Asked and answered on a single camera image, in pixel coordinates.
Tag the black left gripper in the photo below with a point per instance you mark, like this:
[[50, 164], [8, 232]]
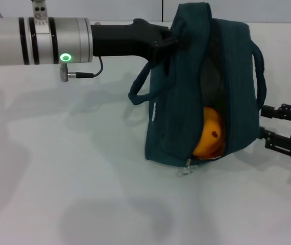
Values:
[[120, 40]]

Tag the orange pear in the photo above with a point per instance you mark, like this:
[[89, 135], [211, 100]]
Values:
[[209, 137]]

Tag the dark teal fabric bag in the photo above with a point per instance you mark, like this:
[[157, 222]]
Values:
[[176, 114]]

